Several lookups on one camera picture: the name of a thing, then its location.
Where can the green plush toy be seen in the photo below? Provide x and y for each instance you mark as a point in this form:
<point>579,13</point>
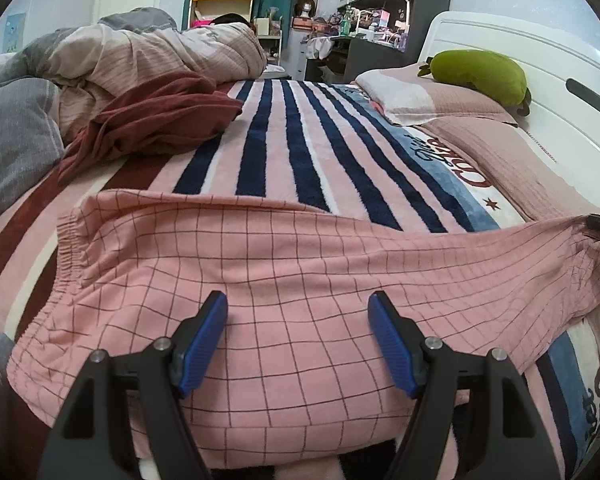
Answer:
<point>475,72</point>

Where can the pink and white pillow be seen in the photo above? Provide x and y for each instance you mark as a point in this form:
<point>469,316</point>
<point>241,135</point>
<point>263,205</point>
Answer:
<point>430,100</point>

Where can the dark cloth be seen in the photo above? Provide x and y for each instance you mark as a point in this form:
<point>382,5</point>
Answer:
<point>232,19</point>

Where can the mannequin head with wig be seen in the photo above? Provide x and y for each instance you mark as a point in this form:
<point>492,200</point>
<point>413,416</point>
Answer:
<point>306,9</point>

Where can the yellow shelf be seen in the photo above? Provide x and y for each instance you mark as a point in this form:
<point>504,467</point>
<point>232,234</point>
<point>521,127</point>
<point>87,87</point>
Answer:
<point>222,5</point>

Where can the grey bookshelf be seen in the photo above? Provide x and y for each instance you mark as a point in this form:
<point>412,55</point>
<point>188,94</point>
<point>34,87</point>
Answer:
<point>425,0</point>

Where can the white bed headboard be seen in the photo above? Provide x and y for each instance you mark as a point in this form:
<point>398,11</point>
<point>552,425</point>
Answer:
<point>555,60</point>

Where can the pink quilted bed sheet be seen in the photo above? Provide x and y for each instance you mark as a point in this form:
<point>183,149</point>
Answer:
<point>520,160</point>

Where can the pale blue wall poster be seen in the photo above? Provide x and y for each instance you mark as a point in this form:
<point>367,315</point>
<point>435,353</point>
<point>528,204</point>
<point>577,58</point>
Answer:
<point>14,31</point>

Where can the pink checked pants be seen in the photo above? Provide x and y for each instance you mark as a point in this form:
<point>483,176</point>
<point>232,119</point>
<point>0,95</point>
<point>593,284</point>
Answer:
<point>300,270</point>

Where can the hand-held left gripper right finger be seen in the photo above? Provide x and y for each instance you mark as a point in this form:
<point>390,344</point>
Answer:
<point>394,346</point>

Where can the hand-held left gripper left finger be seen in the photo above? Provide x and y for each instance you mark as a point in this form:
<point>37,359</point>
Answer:
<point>205,341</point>

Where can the striped plush blanket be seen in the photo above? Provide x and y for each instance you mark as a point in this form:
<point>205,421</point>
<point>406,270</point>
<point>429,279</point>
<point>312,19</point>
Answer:
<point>300,150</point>

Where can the maroon cloth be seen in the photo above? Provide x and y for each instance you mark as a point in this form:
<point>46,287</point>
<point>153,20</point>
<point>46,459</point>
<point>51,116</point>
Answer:
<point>155,115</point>

